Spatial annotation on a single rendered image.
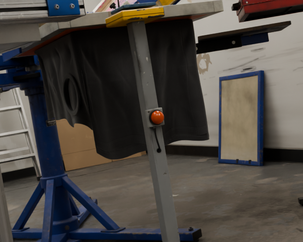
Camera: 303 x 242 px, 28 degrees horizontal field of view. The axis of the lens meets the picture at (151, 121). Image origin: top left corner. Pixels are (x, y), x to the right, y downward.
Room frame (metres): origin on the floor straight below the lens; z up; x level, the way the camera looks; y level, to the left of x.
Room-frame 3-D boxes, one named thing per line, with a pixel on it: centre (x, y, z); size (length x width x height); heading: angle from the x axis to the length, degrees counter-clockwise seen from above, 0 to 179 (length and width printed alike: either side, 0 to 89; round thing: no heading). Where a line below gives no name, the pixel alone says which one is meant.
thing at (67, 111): (2.16, 0.27, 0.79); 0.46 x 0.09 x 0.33; 25
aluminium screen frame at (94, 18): (2.29, 0.13, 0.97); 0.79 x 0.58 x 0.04; 25
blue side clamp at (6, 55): (2.39, 0.48, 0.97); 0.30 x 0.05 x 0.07; 25
